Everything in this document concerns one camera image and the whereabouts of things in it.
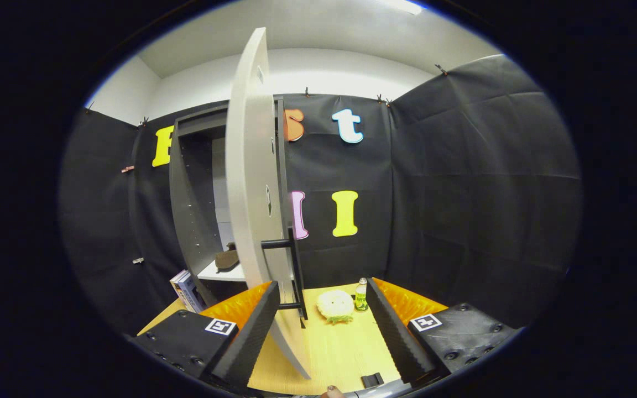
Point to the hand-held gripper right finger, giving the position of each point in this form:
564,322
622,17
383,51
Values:
398,337

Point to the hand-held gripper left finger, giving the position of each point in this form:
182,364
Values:
252,337

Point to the brown fuzzy shoe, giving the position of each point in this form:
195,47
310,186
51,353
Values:
227,258

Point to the grey shoe cabinet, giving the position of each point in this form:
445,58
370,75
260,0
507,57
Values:
191,210

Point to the beige shoe cabinet door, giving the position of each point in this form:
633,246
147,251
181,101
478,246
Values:
246,166

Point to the small black block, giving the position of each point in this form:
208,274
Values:
373,380

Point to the green label drink bottle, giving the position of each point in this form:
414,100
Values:
361,298

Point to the yellow plush toy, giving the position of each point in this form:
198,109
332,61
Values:
335,305

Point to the stack of books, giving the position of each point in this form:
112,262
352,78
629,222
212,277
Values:
188,290

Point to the black backdrop cloth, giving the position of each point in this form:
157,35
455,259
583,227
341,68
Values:
473,193

